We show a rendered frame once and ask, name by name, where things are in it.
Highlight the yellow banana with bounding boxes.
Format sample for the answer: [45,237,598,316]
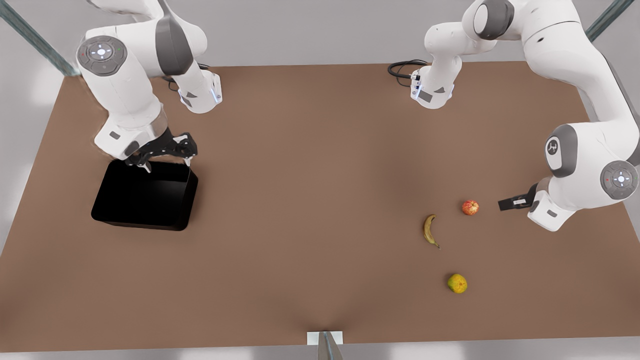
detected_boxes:
[423,214,441,249]

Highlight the silver frame post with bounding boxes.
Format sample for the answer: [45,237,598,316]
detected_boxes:
[0,0,82,77]
[585,0,636,43]
[306,330,345,360]

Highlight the black storage box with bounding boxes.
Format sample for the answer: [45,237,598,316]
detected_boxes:
[91,159,199,232]

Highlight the black cable loop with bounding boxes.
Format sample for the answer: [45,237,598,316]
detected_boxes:
[387,59,431,88]
[162,63,211,93]

